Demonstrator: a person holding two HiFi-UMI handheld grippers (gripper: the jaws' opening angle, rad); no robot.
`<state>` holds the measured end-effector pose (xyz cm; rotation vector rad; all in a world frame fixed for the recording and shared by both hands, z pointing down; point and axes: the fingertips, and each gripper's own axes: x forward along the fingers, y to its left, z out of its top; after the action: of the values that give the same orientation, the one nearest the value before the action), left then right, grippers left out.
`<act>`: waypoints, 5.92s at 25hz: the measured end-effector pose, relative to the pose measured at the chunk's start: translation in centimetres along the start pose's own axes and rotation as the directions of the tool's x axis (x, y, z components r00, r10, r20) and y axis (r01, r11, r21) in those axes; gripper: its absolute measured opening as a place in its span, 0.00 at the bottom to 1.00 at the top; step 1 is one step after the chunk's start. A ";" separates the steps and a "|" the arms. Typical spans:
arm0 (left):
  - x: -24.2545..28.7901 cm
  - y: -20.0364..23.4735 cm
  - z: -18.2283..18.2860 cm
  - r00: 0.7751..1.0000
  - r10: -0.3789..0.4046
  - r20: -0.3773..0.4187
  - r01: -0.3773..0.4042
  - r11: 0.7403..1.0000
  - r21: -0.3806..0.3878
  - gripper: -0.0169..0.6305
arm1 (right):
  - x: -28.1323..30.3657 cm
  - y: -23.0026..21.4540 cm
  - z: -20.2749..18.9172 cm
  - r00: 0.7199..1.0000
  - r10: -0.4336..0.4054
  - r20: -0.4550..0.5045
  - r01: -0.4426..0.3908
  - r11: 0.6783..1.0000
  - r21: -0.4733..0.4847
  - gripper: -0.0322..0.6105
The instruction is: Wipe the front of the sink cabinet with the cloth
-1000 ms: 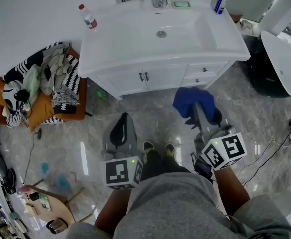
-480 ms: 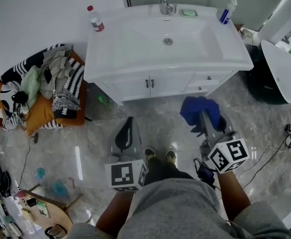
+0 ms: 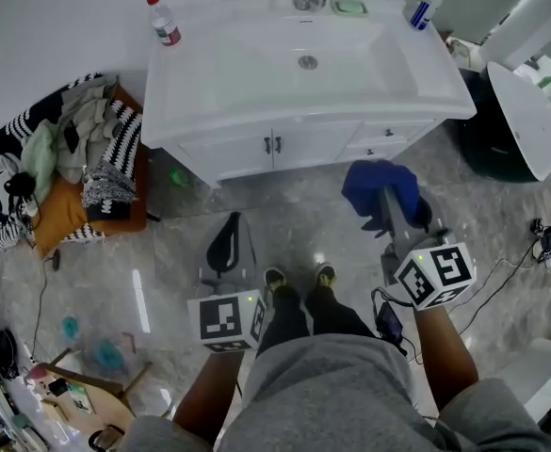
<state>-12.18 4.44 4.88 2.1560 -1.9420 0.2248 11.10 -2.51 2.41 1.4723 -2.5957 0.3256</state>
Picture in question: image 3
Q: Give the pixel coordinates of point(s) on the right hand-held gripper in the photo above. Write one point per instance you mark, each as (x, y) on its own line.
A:
(437, 276)

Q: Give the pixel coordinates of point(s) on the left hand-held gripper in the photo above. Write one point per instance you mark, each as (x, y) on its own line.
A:
(218, 320)

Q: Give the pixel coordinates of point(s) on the blue cloth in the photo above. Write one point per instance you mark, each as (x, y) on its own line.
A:
(376, 184)

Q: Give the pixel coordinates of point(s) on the white sink cabinet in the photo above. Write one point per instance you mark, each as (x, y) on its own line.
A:
(275, 87)

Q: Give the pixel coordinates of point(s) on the person's right forearm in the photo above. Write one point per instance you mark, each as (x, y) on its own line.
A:
(444, 356)

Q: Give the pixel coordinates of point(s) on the person's left forearm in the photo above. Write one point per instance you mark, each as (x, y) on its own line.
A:
(209, 393)

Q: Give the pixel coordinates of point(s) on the green object under cabinet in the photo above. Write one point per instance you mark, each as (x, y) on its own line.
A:
(179, 177)

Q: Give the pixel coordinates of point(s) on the chrome sink drain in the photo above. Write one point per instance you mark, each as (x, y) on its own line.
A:
(307, 62)

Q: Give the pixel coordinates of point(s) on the person's left shoe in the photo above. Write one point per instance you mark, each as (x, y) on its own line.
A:
(275, 278)

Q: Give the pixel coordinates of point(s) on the person's shoe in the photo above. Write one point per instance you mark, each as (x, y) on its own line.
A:
(325, 275)
(275, 278)

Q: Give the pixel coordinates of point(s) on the person's right shoe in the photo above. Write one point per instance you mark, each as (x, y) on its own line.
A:
(325, 275)

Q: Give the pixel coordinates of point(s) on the black battery pack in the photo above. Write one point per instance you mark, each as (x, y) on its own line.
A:
(390, 322)

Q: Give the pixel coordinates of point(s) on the black round bin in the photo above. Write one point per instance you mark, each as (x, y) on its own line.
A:
(487, 149)

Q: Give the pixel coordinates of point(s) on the person's black trousers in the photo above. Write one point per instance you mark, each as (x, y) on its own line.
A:
(322, 313)

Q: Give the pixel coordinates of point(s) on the black and white striped blanket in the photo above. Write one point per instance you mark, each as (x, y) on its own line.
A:
(119, 144)

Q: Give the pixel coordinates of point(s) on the orange laundry basket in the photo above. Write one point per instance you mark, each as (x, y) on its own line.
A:
(63, 210)

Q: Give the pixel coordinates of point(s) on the small teal floor item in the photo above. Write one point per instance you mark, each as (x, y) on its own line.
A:
(70, 327)

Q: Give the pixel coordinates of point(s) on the person's grey sweatshirt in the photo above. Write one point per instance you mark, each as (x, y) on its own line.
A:
(341, 393)

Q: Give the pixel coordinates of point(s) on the grey beige garment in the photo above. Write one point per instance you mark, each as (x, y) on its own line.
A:
(84, 120)

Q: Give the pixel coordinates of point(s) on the wooden stool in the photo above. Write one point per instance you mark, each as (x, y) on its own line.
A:
(91, 408)

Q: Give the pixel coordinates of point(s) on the light green garment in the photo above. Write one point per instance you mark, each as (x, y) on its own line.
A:
(42, 156)

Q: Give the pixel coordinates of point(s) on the white ceramic block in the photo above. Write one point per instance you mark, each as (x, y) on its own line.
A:
(539, 375)

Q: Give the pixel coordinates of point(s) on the white and blue spray bottle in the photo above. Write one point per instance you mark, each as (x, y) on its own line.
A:
(426, 7)

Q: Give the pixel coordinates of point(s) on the soap dish with green soap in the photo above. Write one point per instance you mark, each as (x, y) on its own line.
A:
(349, 7)

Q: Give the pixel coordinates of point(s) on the red-capped clear plastic bottle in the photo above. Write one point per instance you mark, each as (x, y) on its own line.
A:
(164, 21)

